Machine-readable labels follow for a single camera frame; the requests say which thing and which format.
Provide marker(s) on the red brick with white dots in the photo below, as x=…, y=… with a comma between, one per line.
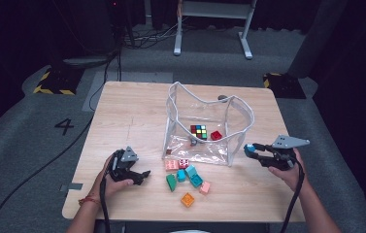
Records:
x=183, y=163

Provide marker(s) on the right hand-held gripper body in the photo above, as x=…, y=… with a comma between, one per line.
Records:
x=281, y=158

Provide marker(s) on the blue irregular toy brick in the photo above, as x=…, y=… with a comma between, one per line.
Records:
x=250, y=149

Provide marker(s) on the large pink toy brick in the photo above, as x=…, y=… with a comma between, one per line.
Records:
x=172, y=165

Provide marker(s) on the green toy brick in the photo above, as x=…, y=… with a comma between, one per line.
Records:
x=171, y=183

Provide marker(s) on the white metal stand frame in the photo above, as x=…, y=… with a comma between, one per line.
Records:
x=216, y=9

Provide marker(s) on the orange toy brick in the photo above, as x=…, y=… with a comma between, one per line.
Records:
x=187, y=200

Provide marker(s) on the person's left hand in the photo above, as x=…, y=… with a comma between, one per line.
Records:
x=107, y=189

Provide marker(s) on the plain red toy brick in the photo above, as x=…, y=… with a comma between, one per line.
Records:
x=216, y=135

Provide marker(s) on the dark equipment stand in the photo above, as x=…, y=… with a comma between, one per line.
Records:
x=86, y=61

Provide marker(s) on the small pink toy brick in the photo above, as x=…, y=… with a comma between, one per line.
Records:
x=205, y=188

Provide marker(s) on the black yellow striped base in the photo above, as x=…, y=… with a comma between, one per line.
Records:
x=57, y=81
x=284, y=85

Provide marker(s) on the clear plastic bag white trim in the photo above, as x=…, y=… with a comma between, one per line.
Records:
x=187, y=155

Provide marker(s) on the teal square toy brick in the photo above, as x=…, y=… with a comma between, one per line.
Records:
x=196, y=180

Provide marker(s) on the multicoloured puzzle cube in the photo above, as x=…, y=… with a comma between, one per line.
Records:
x=199, y=132

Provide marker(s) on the person's right hand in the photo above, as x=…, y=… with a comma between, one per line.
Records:
x=289, y=178

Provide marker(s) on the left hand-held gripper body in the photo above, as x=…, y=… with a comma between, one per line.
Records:
x=120, y=170

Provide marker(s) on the grey table grommet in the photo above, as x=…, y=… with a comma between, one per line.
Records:
x=222, y=97

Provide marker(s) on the grey tape strip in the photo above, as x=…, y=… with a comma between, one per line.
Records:
x=72, y=186

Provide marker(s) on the small light blue toy brick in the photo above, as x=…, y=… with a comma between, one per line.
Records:
x=181, y=176

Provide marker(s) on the grey upright panel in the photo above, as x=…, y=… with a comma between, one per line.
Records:
x=316, y=39

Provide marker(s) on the teal sloped toy brick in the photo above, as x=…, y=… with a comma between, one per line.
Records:
x=190, y=170

